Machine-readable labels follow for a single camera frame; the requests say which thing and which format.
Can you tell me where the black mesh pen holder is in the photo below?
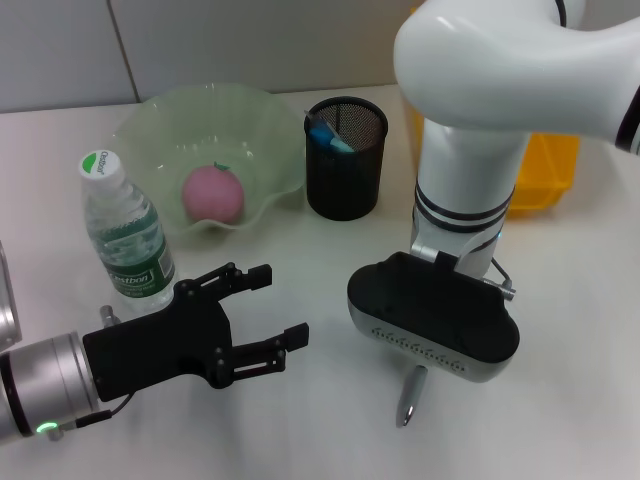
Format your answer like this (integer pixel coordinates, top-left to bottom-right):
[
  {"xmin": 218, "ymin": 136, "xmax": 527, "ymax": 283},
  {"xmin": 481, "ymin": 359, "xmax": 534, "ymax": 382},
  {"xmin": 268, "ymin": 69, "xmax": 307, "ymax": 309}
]
[{"xmin": 303, "ymin": 96, "xmax": 389, "ymax": 221}]

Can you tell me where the clear green-label water bottle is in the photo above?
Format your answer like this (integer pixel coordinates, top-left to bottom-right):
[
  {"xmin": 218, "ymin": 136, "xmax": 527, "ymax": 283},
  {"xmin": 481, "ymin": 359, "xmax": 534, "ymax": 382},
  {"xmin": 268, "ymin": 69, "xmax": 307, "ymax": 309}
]
[{"xmin": 78, "ymin": 148, "xmax": 179, "ymax": 314}]

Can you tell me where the right gripper cable with plug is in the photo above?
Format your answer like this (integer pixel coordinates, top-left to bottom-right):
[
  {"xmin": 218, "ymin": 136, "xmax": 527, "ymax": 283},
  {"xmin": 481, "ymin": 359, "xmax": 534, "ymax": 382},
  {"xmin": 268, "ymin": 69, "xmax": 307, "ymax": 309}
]
[{"xmin": 488, "ymin": 257, "xmax": 520, "ymax": 302}]

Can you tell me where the pink toy peach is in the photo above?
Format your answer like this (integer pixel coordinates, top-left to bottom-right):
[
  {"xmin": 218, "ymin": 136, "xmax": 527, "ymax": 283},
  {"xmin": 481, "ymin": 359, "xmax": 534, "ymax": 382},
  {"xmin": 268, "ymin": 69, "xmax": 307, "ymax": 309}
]
[{"xmin": 181, "ymin": 162, "xmax": 246, "ymax": 225}]

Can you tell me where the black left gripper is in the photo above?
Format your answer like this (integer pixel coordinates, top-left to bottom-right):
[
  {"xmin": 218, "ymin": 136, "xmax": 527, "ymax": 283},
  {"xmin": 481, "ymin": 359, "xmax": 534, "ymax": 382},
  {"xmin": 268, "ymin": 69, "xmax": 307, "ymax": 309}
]
[{"xmin": 81, "ymin": 261, "xmax": 311, "ymax": 403}]

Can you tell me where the yellow plastic bin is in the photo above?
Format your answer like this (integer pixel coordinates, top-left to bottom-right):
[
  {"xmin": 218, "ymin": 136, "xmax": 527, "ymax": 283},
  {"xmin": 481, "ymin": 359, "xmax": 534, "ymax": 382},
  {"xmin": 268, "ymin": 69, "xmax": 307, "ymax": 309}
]
[{"xmin": 409, "ymin": 5, "xmax": 581, "ymax": 221}]

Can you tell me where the green wavy glass fruit bowl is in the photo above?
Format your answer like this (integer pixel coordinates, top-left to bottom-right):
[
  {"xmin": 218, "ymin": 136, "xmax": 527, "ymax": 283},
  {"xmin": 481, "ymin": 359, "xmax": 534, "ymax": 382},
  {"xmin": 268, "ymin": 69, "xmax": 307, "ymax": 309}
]
[{"xmin": 113, "ymin": 83, "xmax": 311, "ymax": 236}]

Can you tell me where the silver ballpoint pen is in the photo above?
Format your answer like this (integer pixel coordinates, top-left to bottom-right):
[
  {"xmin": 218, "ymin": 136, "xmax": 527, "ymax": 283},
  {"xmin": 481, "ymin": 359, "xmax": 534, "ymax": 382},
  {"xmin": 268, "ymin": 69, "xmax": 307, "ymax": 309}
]
[{"xmin": 396, "ymin": 364, "xmax": 430, "ymax": 429}]

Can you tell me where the clear plastic ruler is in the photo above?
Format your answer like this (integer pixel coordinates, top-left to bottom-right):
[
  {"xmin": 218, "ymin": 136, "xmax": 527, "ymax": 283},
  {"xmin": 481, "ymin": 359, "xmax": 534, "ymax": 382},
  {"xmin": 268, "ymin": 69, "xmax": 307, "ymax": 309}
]
[{"xmin": 303, "ymin": 107, "xmax": 346, "ymax": 146}]

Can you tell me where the left gripper cable with plugs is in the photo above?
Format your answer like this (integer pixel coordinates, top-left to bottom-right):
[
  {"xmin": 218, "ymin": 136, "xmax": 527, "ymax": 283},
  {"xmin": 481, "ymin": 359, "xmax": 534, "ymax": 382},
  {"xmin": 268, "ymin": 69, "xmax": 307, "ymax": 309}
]
[{"xmin": 47, "ymin": 305, "xmax": 137, "ymax": 442}]

